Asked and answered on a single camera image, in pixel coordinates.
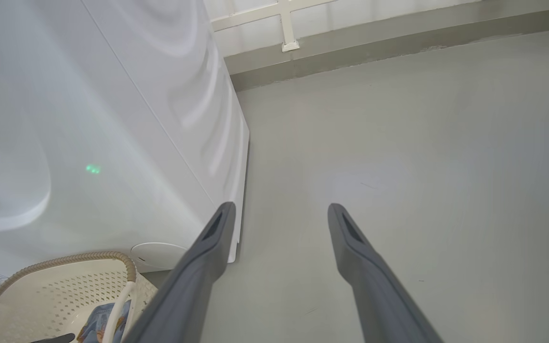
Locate blue bear-print garment cream lining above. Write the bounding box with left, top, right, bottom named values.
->
left=77, top=300, right=132, bottom=343

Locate white front-load washing machine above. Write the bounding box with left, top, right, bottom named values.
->
left=0, top=0, right=250, bottom=278

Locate white wall frame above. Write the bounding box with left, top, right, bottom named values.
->
left=210, top=0, right=482, bottom=53

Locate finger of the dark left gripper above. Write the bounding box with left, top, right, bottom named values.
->
left=29, top=333, right=76, bottom=343

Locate round white filter cover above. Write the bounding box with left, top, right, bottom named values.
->
left=131, top=242, right=188, bottom=268

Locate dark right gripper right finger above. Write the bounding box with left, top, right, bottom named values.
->
left=327, top=203, right=444, bottom=343

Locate cream perforated laundry basket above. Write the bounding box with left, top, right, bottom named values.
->
left=0, top=251, right=159, bottom=343

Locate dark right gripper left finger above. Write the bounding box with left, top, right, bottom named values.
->
left=122, top=202, right=236, bottom=343

